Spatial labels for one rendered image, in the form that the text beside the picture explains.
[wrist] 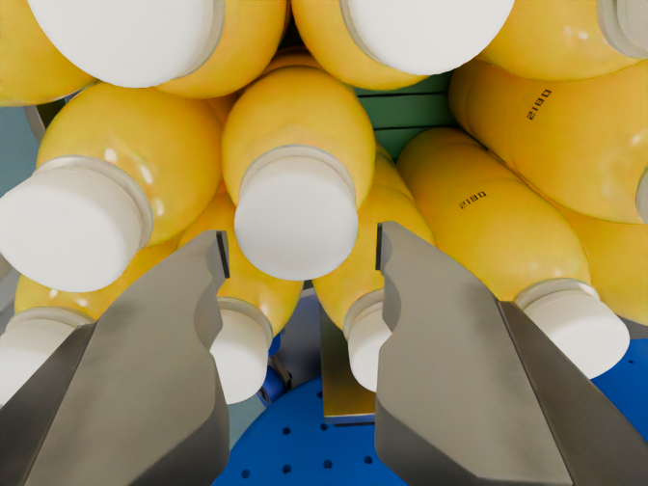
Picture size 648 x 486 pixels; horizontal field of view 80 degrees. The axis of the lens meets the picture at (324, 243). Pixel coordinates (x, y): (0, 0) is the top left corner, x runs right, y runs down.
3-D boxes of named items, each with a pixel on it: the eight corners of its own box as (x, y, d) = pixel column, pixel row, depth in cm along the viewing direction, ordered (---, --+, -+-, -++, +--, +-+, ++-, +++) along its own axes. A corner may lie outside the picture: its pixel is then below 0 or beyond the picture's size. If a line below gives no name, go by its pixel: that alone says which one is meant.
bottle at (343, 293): (289, 172, 32) (276, 335, 17) (353, 111, 30) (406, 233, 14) (346, 224, 35) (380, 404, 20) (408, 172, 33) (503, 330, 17)
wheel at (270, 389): (275, 424, 37) (292, 412, 38) (270, 394, 34) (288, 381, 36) (250, 393, 40) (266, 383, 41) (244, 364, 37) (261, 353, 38)
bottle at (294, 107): (293, 18, 27) (279, 47, 11) (366, 90, 29) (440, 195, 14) (234, 100, 29) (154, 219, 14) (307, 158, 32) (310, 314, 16)
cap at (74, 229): (159, 258, 15) (142, 288, 13) (54, 263, 15) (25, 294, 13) (129, 159, 13) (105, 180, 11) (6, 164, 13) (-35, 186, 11)
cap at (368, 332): (328, 330, 17) (330, 363, 15) (397, 279, 16) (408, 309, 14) (384, 371, 19) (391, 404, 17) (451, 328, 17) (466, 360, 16)
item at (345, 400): (318, 314, 38) (324, 438, 27) (317, 295, 36) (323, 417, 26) (421, 309, 38) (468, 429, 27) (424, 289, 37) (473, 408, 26)
